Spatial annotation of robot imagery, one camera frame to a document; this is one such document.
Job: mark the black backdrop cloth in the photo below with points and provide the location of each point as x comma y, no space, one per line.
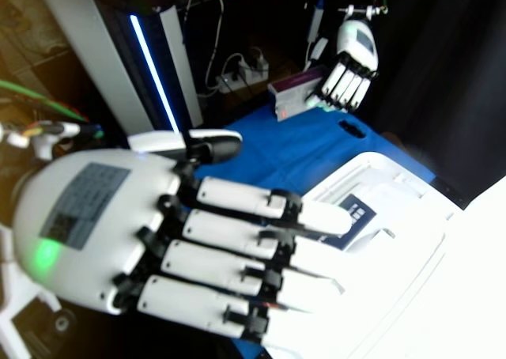
435,98

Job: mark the white adapter with blue plug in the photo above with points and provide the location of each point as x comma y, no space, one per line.
317,23

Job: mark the navy blue box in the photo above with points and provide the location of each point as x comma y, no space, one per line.
363,212

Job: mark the white power strip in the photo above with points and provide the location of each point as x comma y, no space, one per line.
233,83

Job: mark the maroon small box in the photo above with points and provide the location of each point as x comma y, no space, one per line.
292,94

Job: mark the blue cloth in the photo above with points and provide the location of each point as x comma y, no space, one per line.
276,149

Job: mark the white storage bin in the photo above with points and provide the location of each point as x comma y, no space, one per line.
375,169

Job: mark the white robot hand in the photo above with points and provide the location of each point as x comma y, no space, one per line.
99,224
352,42

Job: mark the white tower with blue light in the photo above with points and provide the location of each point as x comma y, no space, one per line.
99,50

